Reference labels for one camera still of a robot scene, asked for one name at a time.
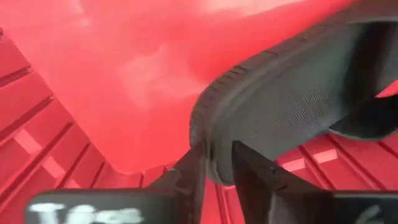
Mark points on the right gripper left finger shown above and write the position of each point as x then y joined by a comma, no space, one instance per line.
124,208

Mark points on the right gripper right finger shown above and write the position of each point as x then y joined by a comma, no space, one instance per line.
311,208

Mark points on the black slide sandal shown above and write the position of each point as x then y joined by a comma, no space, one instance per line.
280,102

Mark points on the red plastic bin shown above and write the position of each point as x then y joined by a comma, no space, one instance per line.
93,93

